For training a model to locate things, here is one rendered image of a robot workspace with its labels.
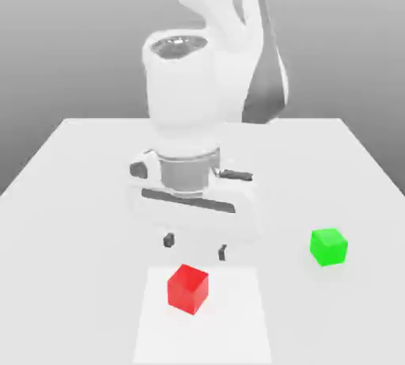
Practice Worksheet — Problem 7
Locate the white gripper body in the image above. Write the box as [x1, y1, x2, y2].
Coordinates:
[125, 181, 259, 245]

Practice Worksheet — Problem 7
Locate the small red cube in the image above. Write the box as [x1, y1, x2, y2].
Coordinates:
[166, 263, 210, 316]

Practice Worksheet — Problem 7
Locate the small green cube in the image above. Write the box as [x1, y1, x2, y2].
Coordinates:
[308, 227, 349, 268]

